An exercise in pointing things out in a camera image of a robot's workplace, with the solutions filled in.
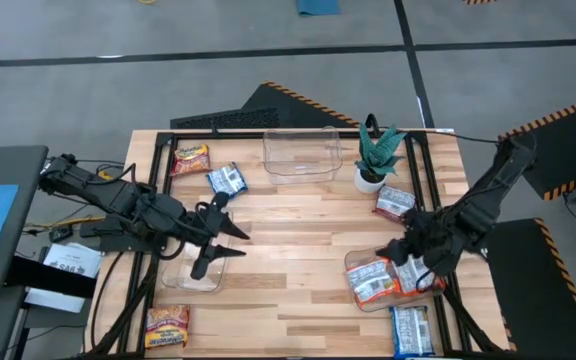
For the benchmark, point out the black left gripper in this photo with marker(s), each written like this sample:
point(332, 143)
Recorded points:
point(200, 222)

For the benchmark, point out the maroon Maruchan noodle pack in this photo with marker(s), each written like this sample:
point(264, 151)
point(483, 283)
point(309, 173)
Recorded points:
point(393, 202)
point(190, 160)
point(167, 327)

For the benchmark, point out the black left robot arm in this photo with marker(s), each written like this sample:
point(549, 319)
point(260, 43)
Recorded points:
point(118, 200)

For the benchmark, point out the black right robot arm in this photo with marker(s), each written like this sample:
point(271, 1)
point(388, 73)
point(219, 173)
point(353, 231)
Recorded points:
point(488, 200)

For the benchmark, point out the white printed paper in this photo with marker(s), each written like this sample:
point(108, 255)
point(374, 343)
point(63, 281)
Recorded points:
point(73, 260)

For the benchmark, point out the green artificial plant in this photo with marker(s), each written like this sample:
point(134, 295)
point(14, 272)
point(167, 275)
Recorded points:
point(380, 150)

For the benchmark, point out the white blank paper sheet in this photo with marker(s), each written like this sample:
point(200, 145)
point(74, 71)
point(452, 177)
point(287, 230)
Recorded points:
point(53, 300)

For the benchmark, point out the orange Maruchan noodle pack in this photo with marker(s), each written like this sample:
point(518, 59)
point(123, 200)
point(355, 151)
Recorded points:
point(370, 282)
point(410, 277)

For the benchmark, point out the black metal table frame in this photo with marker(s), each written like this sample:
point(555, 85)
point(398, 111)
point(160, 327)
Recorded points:
point(228, 135)

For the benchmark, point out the blue Maruchan noodle pack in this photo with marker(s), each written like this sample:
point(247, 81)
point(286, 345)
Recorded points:
point(412, 331)
point(227, 180)

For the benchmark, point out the black striped-edge floor mat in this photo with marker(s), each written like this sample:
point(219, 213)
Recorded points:
point(533, 300)
point(563, 160)
point(268, 107)

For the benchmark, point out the grey monitor blue screen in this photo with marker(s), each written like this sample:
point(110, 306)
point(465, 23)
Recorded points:
point(18, 165)

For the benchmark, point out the blue floor mat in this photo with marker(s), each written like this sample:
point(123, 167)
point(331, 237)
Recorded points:
point(318, 7)

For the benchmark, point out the black power adapter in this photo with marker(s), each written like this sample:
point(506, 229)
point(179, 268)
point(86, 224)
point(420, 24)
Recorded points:
point(60, 234)

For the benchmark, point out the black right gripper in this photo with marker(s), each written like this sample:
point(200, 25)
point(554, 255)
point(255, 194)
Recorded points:
point(430, 237)

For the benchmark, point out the white plant pot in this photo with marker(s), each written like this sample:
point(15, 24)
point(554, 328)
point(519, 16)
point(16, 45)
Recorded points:
point(367, 186)

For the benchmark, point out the yellow plug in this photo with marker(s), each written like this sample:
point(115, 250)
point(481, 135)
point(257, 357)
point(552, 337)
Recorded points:
point(104, 175)

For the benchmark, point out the clear plastic bin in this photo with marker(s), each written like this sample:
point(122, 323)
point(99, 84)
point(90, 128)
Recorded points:
point(418, 302)
point(300, 160)
point(178, 280)

